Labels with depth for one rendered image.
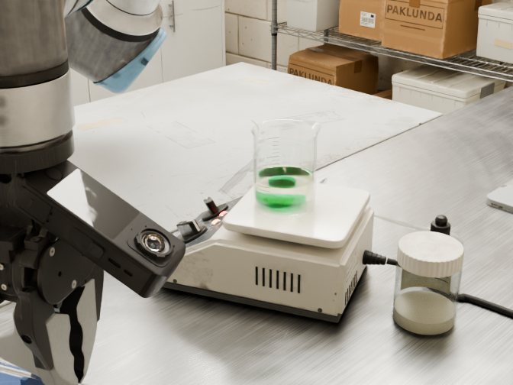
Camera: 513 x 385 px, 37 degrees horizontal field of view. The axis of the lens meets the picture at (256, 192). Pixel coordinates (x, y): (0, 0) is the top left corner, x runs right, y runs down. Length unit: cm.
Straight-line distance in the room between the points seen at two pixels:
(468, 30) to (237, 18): 159
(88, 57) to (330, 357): 57
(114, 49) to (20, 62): 58
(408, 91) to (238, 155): 208
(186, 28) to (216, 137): 256
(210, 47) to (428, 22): 125
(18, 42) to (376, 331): 42
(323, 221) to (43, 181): 30
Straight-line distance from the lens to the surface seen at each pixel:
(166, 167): 107
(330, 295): 71
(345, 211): 74
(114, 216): 52
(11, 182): 54
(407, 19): 308
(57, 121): 50
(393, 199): 98
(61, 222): 51
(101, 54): 107
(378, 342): 71
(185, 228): 77
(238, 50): 435
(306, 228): 71
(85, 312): 60
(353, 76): 344
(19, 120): 49
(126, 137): 119
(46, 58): 49
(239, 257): 72
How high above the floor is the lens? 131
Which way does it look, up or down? 25 degrees down
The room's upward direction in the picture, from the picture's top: straight up
